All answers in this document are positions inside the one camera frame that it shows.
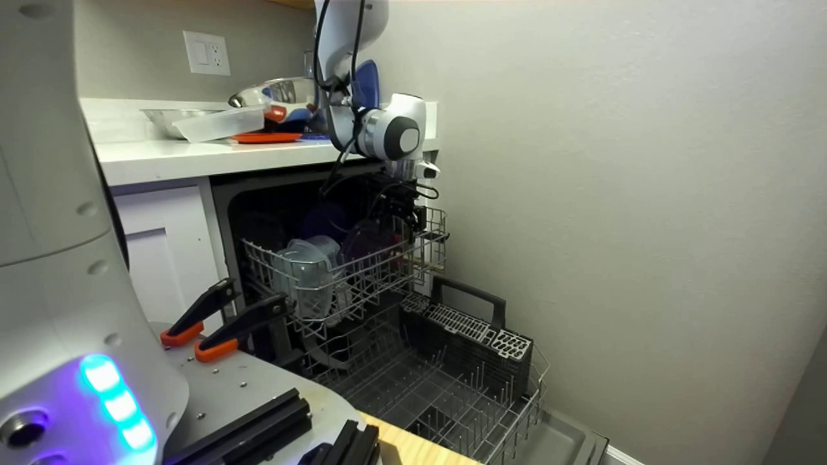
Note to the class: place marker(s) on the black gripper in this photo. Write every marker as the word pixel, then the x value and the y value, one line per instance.
pixel 403 202

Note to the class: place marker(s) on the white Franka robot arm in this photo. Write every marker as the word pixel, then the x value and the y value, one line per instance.
pixel 52 172

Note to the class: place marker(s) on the dishwasher body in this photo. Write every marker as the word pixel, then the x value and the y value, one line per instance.
pixel 259 207

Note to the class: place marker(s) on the dishwasher door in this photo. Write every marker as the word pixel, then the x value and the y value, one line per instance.
pixel 558 443

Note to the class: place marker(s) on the black cutlery basket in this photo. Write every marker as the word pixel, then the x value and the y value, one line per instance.
pixel 469 337

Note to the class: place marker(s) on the flat orange lid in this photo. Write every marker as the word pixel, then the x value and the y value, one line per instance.
pixel 268 137

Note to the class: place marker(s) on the white kitchen countertop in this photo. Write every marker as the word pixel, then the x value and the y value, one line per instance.
pixel 215 155

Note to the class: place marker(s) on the black clamp with orange tips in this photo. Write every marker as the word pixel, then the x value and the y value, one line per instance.
pixel 202 310
pixel 246 326

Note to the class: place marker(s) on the clear plastic tray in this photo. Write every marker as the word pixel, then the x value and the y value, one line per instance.
pixel 194 119

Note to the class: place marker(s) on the white cabinet door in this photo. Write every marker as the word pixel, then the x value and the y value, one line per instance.
pixel 163 248

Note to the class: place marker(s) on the metal robot platform plate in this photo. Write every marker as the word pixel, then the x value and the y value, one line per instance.
pixel 234 379

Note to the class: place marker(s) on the wooden platform board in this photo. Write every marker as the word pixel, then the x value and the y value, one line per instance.
pixel 414 449

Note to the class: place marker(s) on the black aluminium rail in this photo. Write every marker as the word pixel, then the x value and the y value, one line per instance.
pixel 350 443
pixel 250 428

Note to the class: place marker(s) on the white wall outlet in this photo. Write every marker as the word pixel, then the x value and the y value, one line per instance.
pixel 208 53

